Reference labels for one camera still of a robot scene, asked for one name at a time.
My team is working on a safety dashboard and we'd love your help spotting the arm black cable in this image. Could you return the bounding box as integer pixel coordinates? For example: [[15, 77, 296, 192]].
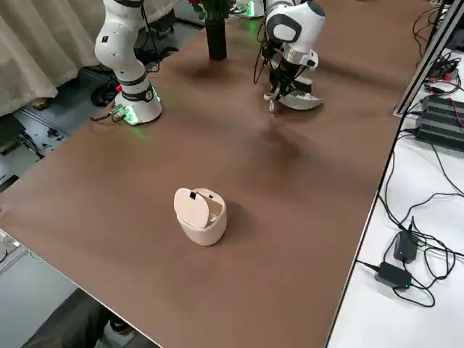
[[252, 17, 276, 86]]

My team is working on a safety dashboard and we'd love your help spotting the black vase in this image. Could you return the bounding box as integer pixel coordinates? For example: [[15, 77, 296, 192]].
[[205, 18, 228, 61]]

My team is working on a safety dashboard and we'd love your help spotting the person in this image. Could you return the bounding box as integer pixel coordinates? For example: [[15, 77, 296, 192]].
[[21, 288, 135, 348]]

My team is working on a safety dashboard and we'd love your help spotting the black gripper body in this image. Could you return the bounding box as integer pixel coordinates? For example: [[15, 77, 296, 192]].
[[270, 57, 312, 99]]

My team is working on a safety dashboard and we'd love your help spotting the black power adapter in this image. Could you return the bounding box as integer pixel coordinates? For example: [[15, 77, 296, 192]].
[[393, 231, 418, 264], [374, 262, 413, 290]]

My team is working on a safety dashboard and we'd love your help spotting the small beige bin with lid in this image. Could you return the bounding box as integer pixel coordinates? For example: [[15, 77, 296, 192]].
[[173, 186, 227, 247]]

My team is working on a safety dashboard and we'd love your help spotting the black ribbed device box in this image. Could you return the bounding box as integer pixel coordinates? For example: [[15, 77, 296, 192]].
[[415, 94, 464, 152]]

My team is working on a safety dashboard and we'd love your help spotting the pale green plastic dustpan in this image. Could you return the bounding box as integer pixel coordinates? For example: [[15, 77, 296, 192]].
[[263, 88, 325, 113]]

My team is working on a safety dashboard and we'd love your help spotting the beige curtain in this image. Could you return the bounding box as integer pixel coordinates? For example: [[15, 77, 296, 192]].
[[0, 0, 109, 117]]

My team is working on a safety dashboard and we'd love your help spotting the aluminium profile rail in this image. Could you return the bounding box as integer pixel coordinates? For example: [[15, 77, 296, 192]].
[[394, 0, 464, 117]]

